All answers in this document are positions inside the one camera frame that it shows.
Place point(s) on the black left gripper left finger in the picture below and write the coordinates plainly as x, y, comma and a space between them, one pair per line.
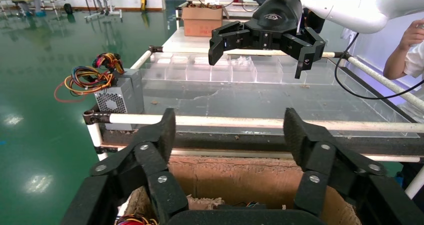
149, 160

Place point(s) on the bystander hand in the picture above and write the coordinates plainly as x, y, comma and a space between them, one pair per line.
414, 33

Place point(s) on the white wheeled stand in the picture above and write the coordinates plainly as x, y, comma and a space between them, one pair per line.
104, 5

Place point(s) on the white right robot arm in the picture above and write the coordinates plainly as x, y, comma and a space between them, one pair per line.
357, 8

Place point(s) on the white frame leg pipe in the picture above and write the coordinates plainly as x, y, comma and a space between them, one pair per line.
96, 139

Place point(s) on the short white frame pipe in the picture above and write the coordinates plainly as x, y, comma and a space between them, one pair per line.
140, 60

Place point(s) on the white shirt sleeve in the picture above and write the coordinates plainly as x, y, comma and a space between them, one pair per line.
416, 61

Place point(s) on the white pipe rail frame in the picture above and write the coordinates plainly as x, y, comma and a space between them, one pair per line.
232, 142

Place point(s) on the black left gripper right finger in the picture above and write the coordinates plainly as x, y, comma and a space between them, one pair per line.
318, 157

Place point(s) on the small brown cardboard box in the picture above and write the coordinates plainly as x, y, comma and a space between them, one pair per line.
201, 23

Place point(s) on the grey power supply plain side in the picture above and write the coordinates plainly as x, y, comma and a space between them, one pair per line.
136, 91

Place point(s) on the clear acrylic divider tray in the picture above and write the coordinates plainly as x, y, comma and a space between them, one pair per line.
212, 69

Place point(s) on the bystander forearm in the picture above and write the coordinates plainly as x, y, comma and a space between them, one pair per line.
396, 62

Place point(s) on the black floor object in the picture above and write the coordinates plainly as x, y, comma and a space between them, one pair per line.
68, 8

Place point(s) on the black pipe joint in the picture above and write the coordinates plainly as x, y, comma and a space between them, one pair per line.
155, 49
94, 116

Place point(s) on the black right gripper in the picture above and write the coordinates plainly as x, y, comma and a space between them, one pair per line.
275, 14

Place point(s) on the grey power supply hexagon grille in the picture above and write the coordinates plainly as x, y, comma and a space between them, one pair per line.
111, 101

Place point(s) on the brown pulp cardboard box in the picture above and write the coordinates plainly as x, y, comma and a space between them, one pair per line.
238, 180

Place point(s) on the white side frame pipe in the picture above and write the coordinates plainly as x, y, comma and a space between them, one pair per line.
384, 81

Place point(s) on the yellow floor post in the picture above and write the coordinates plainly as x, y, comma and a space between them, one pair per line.
143, 2

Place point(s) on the white rear frame pipe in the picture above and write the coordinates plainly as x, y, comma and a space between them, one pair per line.
265, 53

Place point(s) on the long white frame pipe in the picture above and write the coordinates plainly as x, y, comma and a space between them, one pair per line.
232, 121

